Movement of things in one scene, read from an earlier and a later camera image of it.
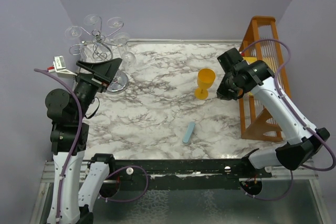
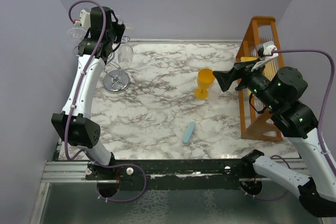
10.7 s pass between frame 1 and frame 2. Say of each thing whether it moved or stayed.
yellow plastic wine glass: stayed
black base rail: stayed
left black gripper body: moved
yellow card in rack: stayed
